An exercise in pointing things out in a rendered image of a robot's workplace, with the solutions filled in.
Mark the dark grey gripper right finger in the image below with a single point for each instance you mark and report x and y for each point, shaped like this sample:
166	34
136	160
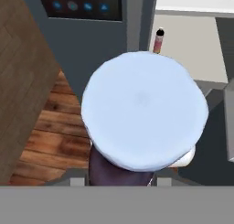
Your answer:
164	181

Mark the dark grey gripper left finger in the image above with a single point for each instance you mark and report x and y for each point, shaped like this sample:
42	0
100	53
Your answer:
76	181

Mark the grey fridge door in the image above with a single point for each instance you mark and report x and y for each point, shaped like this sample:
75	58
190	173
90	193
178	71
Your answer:
229	124

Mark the beige counter cupboard front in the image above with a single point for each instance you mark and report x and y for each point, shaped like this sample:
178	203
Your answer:
189	48

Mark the dark grey fridge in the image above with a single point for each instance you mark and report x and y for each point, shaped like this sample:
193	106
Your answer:
91	44

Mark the red condiment bottle black cap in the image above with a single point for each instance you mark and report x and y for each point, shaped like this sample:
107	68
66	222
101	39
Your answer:
158	41

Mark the brown wooden cupboard panel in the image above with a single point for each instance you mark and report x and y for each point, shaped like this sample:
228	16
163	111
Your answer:
21	81

